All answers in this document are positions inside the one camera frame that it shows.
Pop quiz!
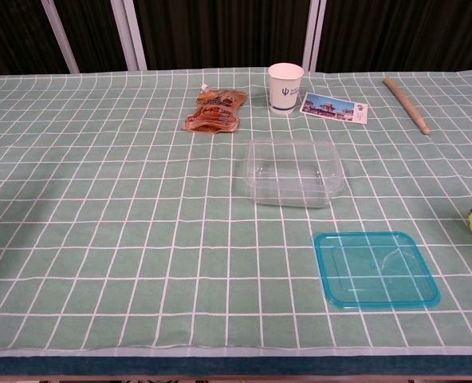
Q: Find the black pleated curtain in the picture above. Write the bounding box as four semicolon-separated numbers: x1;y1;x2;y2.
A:
0;0;472;77

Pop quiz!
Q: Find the blue plastic lid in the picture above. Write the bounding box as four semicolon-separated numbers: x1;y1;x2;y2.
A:
312;231;441;310

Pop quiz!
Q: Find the clear plastic container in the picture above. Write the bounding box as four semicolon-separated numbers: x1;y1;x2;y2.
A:
242;137;345;209

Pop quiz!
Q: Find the photo postcard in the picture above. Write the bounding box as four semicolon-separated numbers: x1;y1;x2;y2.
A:
299;92;369;125

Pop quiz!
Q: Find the white paper cup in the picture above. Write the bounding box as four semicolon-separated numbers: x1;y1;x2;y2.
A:
267;62;305;116

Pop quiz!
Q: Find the green checked tablecloth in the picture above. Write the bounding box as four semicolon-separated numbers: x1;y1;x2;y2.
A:
0;66;472;358

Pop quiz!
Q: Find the white frame post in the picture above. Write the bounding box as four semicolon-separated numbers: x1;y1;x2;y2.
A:
301;0;327;73
110;0;148;72
40;0;81;75

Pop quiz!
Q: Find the orange sauce pouch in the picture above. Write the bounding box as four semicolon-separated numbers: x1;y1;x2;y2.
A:
182;83;248;136

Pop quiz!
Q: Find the wooden rolling pin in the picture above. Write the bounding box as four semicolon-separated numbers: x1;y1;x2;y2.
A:
382;77;432;136

